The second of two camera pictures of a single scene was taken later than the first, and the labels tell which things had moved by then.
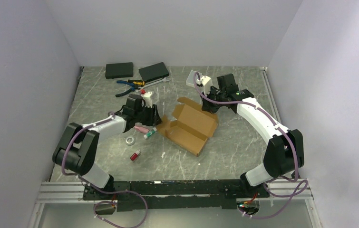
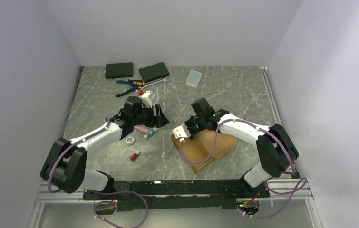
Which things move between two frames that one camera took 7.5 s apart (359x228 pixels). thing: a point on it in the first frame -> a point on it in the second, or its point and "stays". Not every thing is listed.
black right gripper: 207,107 -> 187,124
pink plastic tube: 143,130 stays
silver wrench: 164,80 stays
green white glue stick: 150,132 stays
